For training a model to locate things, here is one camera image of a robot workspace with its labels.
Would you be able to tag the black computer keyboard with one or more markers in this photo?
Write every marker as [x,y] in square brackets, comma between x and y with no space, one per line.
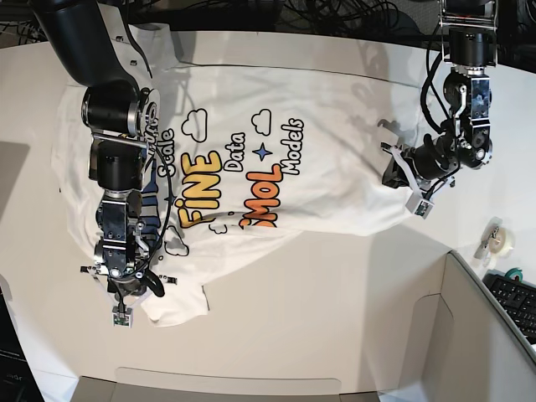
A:
[517,299]

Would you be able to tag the black monitor corner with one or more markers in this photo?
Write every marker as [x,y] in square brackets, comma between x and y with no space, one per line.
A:
[17,380]

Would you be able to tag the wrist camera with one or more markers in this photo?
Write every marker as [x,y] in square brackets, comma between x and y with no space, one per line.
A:
[122,317]
[418,205]

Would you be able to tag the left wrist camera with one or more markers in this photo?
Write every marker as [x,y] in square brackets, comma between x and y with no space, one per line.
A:
[418,205]

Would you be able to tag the clear tape dispenser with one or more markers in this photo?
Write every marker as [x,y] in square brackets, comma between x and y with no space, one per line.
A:
[497,242]

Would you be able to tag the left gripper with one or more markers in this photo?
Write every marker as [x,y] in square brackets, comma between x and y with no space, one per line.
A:
[431,164]

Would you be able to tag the green tape roll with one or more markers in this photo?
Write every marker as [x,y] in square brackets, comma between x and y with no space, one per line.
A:
[514,274]

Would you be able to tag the beige cardboard box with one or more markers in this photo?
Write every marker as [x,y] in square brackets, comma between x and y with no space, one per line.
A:
[461,347]

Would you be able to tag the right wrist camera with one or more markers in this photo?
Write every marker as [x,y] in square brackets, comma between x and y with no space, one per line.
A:
[122,317]

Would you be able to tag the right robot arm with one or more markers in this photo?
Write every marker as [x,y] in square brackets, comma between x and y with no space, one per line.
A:
[121,107]

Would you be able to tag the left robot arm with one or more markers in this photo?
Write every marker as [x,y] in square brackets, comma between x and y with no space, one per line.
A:
[468,32]

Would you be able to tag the white printed t-shirt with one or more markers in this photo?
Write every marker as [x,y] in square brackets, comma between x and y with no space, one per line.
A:
[244,159]

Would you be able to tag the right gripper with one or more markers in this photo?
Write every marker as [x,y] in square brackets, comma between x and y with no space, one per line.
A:
[125,293]

